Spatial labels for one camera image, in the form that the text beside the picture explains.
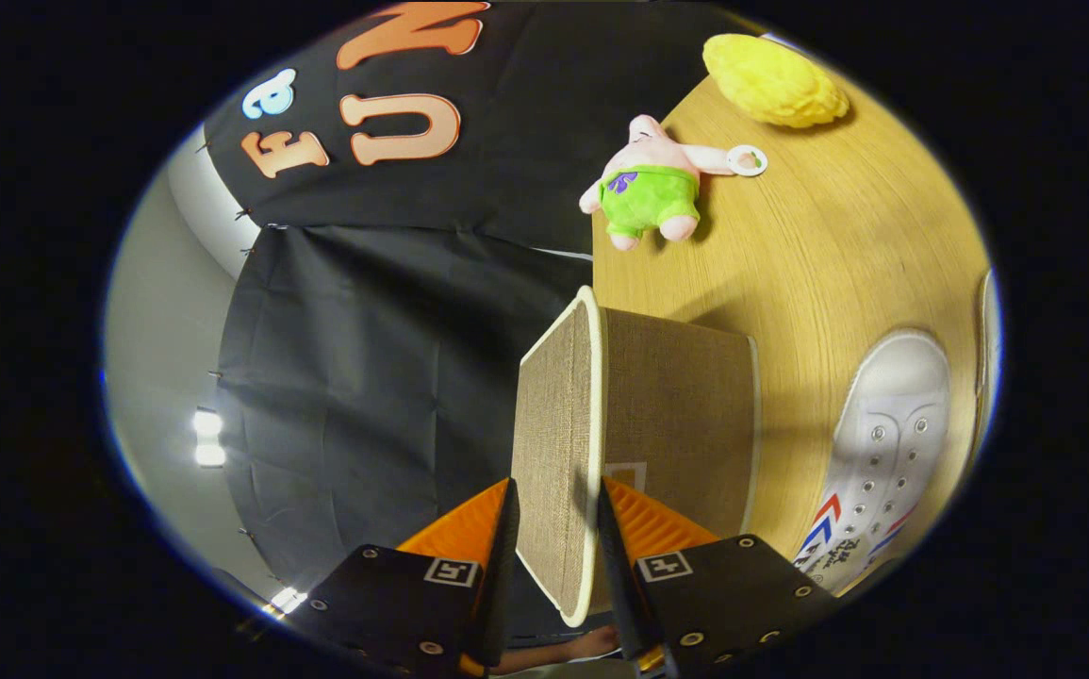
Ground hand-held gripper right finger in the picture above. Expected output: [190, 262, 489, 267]
[596, 476, 839, 678]

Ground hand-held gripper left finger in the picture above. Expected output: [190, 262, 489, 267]
[294, 476, 521, 678]

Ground brown fabric storage box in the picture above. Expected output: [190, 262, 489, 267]
[509, 286, 762, 630]

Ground white striped canvas shoe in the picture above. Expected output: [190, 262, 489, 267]
[794, 328, 953, 597]
[975, 267, 1004, 444]

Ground ceiling light panel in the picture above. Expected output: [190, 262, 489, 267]
[191, 407, 227, 470]

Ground pink starfish plush toy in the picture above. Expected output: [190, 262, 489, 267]
[579, 114, 769, 252]

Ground yellow bread plush toy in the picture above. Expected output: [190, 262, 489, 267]
[702, 33, 851, 129]

